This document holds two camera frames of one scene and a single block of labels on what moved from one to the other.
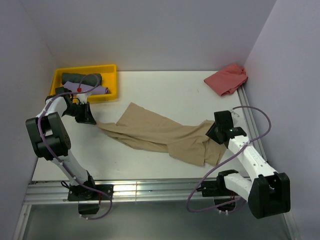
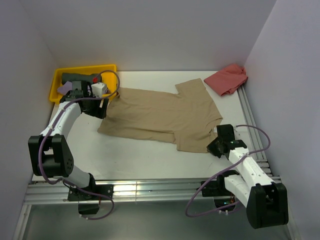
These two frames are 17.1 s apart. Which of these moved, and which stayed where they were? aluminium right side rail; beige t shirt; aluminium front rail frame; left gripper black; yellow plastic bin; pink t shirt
Moved: left gripper black; beige t shirt
Stayed: yellow plastic bin; pink t shirt; aluminium front rail frame; aluminium right side rail
